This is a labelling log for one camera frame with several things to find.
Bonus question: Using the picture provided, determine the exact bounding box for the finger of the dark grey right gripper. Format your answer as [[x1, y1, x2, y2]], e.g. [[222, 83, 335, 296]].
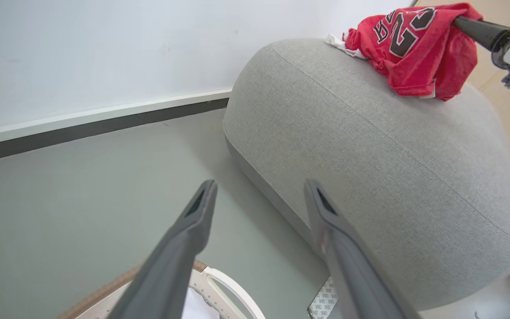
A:
[[304, 179, 420, 319]]

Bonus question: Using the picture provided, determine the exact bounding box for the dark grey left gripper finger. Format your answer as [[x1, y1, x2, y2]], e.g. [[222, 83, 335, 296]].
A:
[[108, 179, 218, 319]]

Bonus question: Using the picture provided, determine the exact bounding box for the red basketball jersey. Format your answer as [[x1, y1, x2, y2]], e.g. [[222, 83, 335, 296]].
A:
[[343, 3, 483, 101]]

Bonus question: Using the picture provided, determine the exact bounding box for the white laundry basket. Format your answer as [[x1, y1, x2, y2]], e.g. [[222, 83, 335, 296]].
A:
[[57, 260, 266, 319]]

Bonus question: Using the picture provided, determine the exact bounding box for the grey fabric sofa seat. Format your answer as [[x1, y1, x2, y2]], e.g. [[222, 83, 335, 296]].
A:
[[223, 39, 510, 311]]

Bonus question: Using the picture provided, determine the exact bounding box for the printed adhesive tape patch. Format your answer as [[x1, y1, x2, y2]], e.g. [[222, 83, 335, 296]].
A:
[[308, 277, 339, 319]]

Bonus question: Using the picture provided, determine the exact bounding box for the white cloth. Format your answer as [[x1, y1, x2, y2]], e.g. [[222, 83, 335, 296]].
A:
[[325, 34, 367, 60]]

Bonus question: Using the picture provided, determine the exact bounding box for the white baseboard strip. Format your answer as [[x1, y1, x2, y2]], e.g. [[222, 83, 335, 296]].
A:
[[0, 89, 232, 148]]

